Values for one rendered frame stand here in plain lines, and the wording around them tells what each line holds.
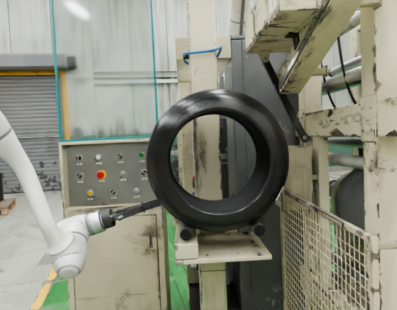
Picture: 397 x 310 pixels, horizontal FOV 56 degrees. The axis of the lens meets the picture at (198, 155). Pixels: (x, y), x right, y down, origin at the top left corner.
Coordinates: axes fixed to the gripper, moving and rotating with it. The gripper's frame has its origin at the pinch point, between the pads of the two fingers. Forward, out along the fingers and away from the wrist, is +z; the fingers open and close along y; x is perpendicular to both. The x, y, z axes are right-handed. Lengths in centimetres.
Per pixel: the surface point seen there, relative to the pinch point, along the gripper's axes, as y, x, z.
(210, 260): -11.2, 25.6, 15.9
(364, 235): -57, 16, 57
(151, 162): -9.5, -16.7, 6.1
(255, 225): -10.0, 18.5, 36.2
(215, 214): -12.0, 9.4, 22.9
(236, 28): 79, -74, 71
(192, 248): -11.3, 19.1, 10.8
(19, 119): 840, -189, -365
